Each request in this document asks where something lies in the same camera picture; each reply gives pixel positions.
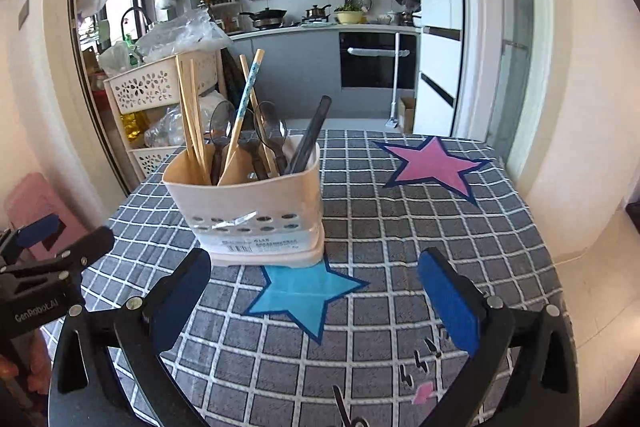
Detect cardboard box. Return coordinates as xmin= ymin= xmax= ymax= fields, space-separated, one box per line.
xmin=398 ymin=97 xmax=416 ymax=135

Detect yellow bowl with greens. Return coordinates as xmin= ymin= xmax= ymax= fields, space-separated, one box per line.
xmin=334 ymin=5 xmax=364 ymax=24

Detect blue patterned chopstick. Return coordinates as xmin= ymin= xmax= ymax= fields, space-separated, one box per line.
xmin=221 ymin=49 xmax=265 ymax=178

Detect person left hand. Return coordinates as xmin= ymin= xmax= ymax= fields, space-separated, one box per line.
xmin=0 ymin=329 xmax=52 ymax=395

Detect cooking pot with lid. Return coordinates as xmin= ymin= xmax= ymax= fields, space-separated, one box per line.
xmin=303 ymin=5 xmax=331 ymax=23

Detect bamboo chopstick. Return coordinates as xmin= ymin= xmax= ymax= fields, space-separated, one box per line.
xmin=186 ymin=59 xmax=210 ymax=186
xmin=176 ymin=54 xmax=203 ymax=184
xmin=240 ymin=54 xmax=279 ymax=178

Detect grey checkered star tablecloth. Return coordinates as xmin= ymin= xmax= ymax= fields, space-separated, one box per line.
xmin=41 ymin=128 xmax=566 ymax=427

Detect clear plastic bags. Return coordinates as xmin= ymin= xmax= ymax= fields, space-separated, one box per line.
xmin=136 ymin=8 xmax=232 ymax=62

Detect beige tiered storage cart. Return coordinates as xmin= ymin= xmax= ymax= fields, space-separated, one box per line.
xmin=104 ymin=50 xmax=227 ymax=182

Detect black built-in oven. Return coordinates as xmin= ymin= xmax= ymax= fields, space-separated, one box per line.
xmin=338 ymin=32 xmax=418 ymax=90

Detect white refrigerator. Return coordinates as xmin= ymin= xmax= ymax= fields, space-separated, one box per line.
xmin=414 ymin=0 xmax=464 ymax=137

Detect pink plastic stool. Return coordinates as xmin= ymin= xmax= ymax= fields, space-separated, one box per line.
xmin=4 ymin=173 xmax=88 ymax=260

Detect metal spoon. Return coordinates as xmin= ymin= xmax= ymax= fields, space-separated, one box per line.
xmin=259 ymin=101 xmax=288 ymax=175
xmin=209 ymin=101 xmax=235 ymax=186

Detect beige plastic utensil holder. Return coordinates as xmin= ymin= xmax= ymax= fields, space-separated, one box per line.
xmin=163 ymin=146 xmax=324 ymax=268

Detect white mop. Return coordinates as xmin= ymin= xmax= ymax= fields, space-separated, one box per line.
xmin=385 ymin=32 xmax=400 ymax=129

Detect black utensil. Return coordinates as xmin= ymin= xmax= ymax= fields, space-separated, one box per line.
xmin=288 ymin=96 xmax=332 ymax=174

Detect black kitchen faucet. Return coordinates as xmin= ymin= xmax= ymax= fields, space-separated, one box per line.
xmin=120 ymin=7 xmax=152 ymax=42

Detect black wok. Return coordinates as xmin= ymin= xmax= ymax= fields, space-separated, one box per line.
xmin=241 ymin=8 xmax=286 ymax=30

